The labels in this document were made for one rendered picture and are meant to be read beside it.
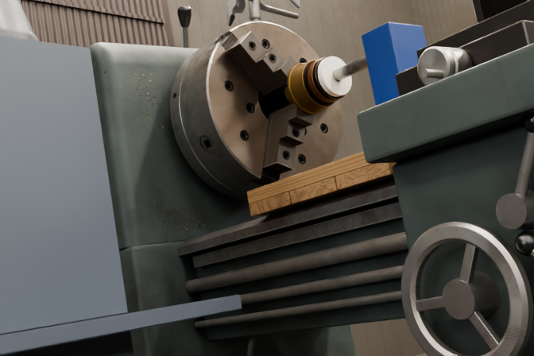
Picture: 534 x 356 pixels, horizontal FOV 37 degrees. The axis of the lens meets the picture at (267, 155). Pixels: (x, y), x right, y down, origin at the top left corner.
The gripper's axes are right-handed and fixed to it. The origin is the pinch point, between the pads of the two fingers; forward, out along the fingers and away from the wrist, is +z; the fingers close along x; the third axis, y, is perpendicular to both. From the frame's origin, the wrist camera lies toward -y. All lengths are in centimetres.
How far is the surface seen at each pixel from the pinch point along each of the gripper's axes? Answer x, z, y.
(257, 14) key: -0.8, 1.3, -4.3
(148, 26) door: 211, -156, 311
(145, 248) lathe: 19, 44, -17
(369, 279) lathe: -24, 55, -31
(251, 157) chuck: -0.4, 30.7, -12.4
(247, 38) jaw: -3.2, 10.3, -15.6
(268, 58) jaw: -6.2, 14.3, -14.3
